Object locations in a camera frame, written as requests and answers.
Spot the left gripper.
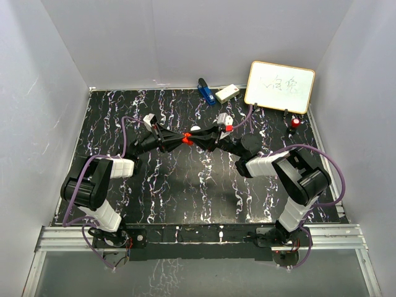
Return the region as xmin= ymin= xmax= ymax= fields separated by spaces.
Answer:
xmin=134 ymin=123 xmax=187 ymax=157

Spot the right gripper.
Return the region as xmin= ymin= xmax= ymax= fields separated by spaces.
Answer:
xmin=188 ymin=123 xmax=244 ymax=158

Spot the red earbud charging case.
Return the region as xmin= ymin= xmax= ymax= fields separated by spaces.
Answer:
xmin=182 ymin=132 xmax=194 ymax=145

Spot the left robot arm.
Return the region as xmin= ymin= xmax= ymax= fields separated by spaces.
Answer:
xmin=61 ymin=123 xmax=191 ymax=247

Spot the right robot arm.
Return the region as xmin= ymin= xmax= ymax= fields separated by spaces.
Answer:
xmin=185 ymin=125 xmax=331 ymax=246

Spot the white cardboard box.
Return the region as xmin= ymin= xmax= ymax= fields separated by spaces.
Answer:
xmin=215 ymin=84 xmax=239 ymax=104

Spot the blue stapler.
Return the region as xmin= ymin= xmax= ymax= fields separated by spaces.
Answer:
xmin=197 ymin=78 xmax=216 ymax=105

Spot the red stamp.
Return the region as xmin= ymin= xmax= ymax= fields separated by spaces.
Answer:
xmin=287 ymin=118 xmax=301 ymax=135

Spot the small whiteboard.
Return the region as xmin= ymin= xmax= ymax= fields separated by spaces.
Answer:
xmin=244 ymin=61 xmax=316 ymax=114

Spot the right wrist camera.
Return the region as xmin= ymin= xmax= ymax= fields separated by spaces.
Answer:
xmin=217 ymin=113 xmax=233 ymax=132

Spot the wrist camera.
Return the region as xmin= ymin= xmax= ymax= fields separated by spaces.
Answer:
xmin=217 ymin=113 xmax=233 ymax=132
xmin=143 ymin=113 xmax=157 ymax=131

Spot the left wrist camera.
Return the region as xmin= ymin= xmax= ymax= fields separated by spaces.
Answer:
xmin=143 ymin=113 xmax=157 ymax=131

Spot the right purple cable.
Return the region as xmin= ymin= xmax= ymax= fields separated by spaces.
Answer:
xmin=230 ymin=105 xmax=346 ymax=273

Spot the aluminium frame rail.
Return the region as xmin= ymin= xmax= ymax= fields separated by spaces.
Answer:
xmin=22 ymin=223 xmax=381 ymax=296

